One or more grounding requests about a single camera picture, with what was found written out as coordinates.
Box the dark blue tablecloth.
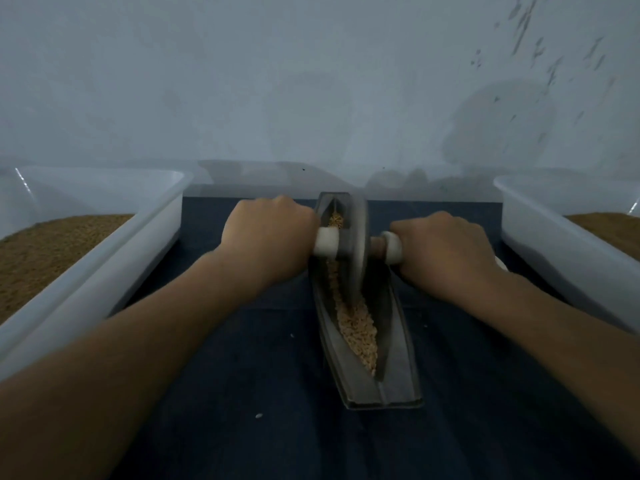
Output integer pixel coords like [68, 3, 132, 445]
[105, 197, 640, 480]

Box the small ground grain portion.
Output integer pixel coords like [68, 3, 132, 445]
[326, 209, 380, 377]

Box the person's left hand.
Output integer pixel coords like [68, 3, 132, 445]
[218, 195, 317, 291]

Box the metal grinding wheel with handles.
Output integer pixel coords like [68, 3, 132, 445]
[314, 193, 404, 296]

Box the person's right forearm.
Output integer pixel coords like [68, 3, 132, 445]
[470, 275, 640, 461]

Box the boat-shaped metal grinding trough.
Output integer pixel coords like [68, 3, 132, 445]
[310, 191, 423, 411]

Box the white plastic tray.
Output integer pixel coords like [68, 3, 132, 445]
[0, 165, 194, 381]
[494, 173, 640, 331]

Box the person's left forearm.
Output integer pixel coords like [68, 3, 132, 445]
[0, 253, 269, 480]

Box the person's right hand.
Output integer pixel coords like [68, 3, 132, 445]
[390, 211, 506, 308]

